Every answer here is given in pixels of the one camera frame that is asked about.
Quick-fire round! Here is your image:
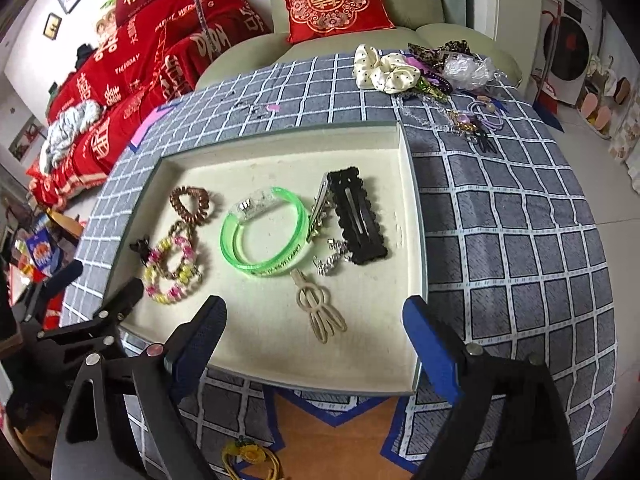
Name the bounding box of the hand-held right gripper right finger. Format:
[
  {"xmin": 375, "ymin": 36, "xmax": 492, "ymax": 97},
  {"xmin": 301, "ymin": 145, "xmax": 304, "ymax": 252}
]
[{"xmin": 402, "ymin": 295, "xmax": 587, "ymax": 480}]

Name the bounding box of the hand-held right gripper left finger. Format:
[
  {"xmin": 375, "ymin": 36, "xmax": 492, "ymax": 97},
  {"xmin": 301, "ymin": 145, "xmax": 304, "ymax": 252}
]
[{"xmin": 50, "ymin": 295, "xmax": 228, "ymax": 480}]

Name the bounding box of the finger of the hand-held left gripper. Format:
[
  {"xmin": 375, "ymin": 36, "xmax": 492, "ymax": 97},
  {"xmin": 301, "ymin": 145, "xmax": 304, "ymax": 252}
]
[
  {"xmin": 22, "ymin": 259, "xmax": 85, "ymax": 318},
  {"xmin": 35, "ymin": 277, "xmax": 146, "ymax": 356}
]

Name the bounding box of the pink yellow bead hair tie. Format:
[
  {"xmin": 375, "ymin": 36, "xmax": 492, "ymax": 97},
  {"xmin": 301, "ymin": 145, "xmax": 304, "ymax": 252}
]
[{"xmin": 142, "ymin": 234, "xmax": 202, "ymax": 306}]

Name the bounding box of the small black claw clip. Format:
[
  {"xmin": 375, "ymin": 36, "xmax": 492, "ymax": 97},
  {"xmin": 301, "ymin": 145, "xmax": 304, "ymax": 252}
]
[{"xmin": 129, "ymin": 234, "xmax": 153, "ymax": 263}]

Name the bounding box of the beige jewelry tray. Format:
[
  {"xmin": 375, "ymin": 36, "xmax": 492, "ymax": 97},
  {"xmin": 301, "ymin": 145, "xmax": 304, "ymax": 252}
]
[{"xmin": 102, "ymin": 119, "xmax": 430, "ymax": 395}]

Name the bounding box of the green translucent bracelet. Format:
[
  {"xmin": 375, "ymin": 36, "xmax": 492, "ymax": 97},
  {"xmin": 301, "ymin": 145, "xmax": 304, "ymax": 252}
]
[{"xmin": 220, "ymin": 186, "xmax": 307, "ymax": 278}]

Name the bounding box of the brown spiral hair tie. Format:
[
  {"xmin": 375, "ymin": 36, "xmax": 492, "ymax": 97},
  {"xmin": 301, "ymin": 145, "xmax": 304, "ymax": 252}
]
[{"xmin": 169, "ymin": 185, "xmax": 221, "ymax": 223}]

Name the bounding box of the beige cutout hair clip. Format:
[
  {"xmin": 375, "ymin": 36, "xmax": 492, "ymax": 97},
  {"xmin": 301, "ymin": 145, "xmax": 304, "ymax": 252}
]
[{"xmin": 290, "ymin": 269, "xmax": 347, "ymax": 345}]

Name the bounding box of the black scalloped snap clip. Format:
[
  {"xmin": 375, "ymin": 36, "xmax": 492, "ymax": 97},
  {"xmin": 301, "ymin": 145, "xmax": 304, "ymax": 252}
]
[{"xmin": 325, "ymin": 165, "xmax": 390, "ymax": 267}]

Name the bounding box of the silver rhinestone brooch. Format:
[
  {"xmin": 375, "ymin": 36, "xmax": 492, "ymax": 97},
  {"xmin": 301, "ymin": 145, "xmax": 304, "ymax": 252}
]
[{"xmin": 312, "ymin": 239, "xmax": 353, "ymax": 277}]

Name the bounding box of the silver rhinestone hair clip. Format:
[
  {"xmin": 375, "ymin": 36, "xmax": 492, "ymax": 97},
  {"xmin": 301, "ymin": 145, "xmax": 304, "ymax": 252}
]
[{"xmin": 306, "ymin": 172, "xmax": 333, "ymax": 243}]

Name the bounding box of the blue printed box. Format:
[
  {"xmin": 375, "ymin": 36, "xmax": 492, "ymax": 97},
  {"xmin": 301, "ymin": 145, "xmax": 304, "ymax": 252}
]
[{"xmin": 25, "ymin": 227, "xmax": 63, "ymax": 281}]

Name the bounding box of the grey checked tablecloth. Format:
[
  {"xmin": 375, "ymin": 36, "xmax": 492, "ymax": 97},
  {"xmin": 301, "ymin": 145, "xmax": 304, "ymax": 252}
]
[{"xmin": 60, "ymin": 52, "xmax": 618, "ymax": 480}]

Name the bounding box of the grey white knitted cloth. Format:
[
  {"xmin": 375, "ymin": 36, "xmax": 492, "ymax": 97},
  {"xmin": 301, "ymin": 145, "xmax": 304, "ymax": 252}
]
[{"xmin": 39, "ymin": 100, "xmax": 103, "ymax": 171}]

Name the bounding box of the small black hair clip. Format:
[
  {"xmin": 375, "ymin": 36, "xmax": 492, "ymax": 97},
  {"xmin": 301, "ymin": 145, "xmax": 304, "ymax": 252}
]
[{"xmin": 470, "ymin": 125, "xmax": 500, "ymax": 157}]

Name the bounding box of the red printed blanket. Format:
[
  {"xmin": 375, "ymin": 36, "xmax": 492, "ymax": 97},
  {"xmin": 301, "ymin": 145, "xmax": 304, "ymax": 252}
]
[{"xmin": 27, "ymin": 0, "xmax": 273, "ymax": 208}]

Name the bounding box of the gold purple charm clip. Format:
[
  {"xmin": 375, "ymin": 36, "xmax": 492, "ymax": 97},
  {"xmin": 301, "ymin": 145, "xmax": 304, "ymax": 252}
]
[{"xmin": 445, "ymin": 110, "xmax": 481, "ymax": 136}]

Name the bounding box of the green crystal hair clip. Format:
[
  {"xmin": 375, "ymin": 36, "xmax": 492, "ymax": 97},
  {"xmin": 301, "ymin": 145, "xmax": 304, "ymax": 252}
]
[{"xmin": 407, "ymin": 76, "xmax": 448, "ymax": 106}]

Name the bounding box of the clear plastic bag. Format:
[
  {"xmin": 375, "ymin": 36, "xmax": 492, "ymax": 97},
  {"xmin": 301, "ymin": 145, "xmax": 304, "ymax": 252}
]
[{"xmin": 442, "ymin": 52, "xmax": 493, "ymax": 91}]

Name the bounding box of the white polka dot scrunchie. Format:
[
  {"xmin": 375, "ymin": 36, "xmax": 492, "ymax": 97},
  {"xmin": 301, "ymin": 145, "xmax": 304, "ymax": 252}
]
[{"xmin": 353, "ymin": 44, "xmax": 426, "ymax": 93}]

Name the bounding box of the leopard print scrunchie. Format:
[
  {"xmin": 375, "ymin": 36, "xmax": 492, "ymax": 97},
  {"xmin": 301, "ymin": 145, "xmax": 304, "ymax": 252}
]
[{"xmin": 407, "ymin": 39, "xmax": 473, "ymax": 73}]

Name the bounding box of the white washing machine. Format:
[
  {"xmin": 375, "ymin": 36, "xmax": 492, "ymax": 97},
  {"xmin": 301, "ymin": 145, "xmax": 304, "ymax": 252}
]
[{"xmin": 530, "ymin": 0, "xmax": 606, "ymax": 108}]

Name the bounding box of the pale green sofa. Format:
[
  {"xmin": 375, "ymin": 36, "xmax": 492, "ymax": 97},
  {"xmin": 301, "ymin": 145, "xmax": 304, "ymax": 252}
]
[{"xmin": 195, "ymin": 0, "xmax": 523, "ymax": 93}]

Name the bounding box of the red embroidered cushion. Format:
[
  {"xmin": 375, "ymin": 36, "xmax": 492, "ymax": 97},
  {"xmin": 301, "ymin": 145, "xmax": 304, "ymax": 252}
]
[{"xmin": 276, "ymin": 0, "xmax": 396, "ymax": 45}]

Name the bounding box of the yellow flower hair tie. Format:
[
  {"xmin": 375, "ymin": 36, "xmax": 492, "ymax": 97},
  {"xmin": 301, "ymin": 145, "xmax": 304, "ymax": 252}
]
[{"xmin": 220, "ymin": 437, "xmax": 283, "ymax": 480}]

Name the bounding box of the crystal bead chain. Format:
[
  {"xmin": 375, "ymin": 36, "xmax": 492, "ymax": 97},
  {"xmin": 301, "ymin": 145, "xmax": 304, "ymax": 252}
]
[{"xmin": 395, "ymin": 95, "xmax": 451, "ymax": 133}]

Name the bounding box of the purple elastic hair tie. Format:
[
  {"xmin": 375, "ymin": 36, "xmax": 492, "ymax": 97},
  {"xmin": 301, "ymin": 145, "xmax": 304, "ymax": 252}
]
[{"xmin": 465, "ymin": 94, "xmax": 512, "ymax": 135}]

